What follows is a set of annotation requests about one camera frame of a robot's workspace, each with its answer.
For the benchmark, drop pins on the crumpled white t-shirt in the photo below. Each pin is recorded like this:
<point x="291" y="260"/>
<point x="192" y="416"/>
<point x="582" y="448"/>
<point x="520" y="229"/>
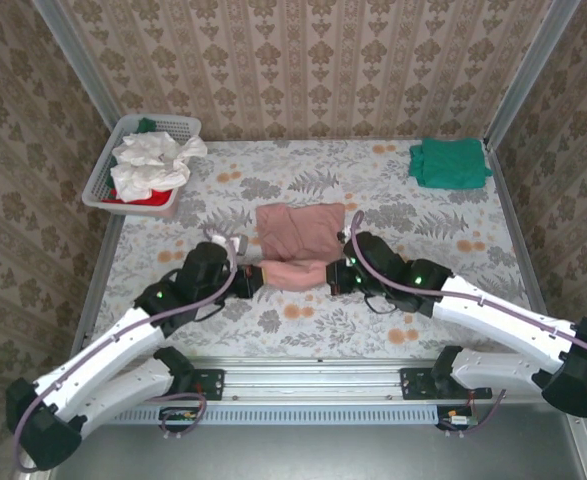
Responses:
<point x="143" y="175"/>

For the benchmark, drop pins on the small electronics board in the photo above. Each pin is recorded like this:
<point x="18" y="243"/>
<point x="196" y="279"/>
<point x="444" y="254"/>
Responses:
<point x="458" y="419"/>
<point x="180" y="416"/>

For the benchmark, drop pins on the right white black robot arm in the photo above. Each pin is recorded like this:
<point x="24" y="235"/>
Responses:
<point x="498" y="310"/>

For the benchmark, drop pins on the red t-shirt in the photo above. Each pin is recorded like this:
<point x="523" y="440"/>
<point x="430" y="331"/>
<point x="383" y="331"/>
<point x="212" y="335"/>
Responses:
<point x="163" y="197"/>

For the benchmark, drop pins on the white plastic laundry basket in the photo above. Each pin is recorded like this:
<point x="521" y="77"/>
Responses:
<point x="185" y="127"/>

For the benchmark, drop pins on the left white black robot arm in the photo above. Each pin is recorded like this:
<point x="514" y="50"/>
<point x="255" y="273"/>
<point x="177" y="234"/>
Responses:
<point x="103" y="350"/>

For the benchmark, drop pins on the folded green t-shirt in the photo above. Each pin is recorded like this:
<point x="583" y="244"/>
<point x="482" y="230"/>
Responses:
<point x="448" y="162"/>

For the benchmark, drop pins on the aluminium cross rail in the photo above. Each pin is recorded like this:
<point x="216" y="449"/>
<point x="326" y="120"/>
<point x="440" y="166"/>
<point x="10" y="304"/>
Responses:
<point x="313" y="380"/>

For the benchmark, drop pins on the crumpled green t-shirt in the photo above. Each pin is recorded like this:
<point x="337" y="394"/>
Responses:
<point x="145" y="125"/>

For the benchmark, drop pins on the grey metal panel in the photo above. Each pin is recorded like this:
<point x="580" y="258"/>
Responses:
<point x="313" y="455"/>

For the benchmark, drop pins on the pink t-shirt with pixel print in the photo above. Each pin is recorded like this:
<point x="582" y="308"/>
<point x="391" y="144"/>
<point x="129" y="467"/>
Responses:
<point x="298" y="225"/>

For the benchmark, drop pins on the aluminium frame post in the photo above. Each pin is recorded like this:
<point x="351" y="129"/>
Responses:
<point x="528" y="75"/>
<point x="88" y="70"/>

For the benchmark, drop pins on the floral tablecloth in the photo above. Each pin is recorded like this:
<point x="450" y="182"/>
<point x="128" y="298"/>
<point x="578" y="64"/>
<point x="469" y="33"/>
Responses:
<point x="273" y="175"/>

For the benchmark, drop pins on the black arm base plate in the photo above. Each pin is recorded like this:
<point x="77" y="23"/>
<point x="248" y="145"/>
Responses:
<point x="210" y="384"/>
<point x="413" y="384"/>

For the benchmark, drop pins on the aluminium side rail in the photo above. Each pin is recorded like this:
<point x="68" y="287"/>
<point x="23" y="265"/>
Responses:
<point x="515" y="225"/>
<point x="100" y="260"/>

